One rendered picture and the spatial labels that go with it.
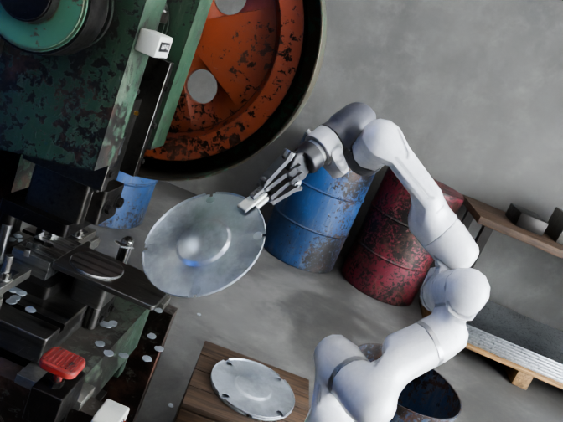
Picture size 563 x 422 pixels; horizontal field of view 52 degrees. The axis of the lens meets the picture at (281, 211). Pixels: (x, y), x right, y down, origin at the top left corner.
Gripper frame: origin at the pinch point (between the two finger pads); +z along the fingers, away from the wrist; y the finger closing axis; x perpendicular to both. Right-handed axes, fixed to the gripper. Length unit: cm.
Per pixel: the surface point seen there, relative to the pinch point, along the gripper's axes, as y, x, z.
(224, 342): -143, -71, 6
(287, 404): -82, 3, 15
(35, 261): 5.8, -22.0, 44.4
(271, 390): -81, -4, 16
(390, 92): -180, -161, -219
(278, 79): 7.5, -21.4, -29.7
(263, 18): 19, -31, -37
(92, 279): 0.4, -12.1, 37.7
